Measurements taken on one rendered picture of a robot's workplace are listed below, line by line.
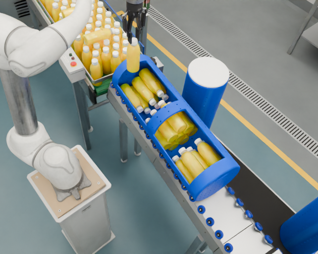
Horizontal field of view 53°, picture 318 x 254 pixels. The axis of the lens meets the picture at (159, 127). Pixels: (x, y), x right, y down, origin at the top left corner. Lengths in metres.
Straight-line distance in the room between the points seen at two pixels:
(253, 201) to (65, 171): 1.70
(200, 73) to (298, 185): 1.52
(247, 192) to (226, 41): 2.03
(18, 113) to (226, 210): 1.14
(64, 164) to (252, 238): 1.01
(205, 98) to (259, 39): 2.23
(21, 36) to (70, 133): 2.01
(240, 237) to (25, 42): 1.34
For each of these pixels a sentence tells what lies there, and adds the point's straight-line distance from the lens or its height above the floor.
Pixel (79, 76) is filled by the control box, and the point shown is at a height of 1.04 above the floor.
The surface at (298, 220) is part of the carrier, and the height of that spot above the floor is 0.47.
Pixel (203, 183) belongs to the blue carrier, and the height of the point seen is 1.19.
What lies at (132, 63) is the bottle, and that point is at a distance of 1.74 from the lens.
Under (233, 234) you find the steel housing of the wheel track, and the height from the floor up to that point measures 0.93.
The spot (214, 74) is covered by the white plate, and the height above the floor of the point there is 1.04.
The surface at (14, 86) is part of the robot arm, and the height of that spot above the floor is 1.58.
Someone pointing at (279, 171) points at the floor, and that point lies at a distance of 3.16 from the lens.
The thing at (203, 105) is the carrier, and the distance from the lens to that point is 2.23.
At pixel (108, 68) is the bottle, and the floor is 0.96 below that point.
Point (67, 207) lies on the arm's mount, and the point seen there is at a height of 1.01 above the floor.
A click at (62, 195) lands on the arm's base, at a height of 1.03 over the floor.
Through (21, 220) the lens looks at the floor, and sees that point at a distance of 2.81.
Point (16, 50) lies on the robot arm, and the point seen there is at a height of 1.82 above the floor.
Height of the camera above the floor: 2.56
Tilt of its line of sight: 56 degrees down
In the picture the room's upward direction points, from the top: 8 degrees clockwise
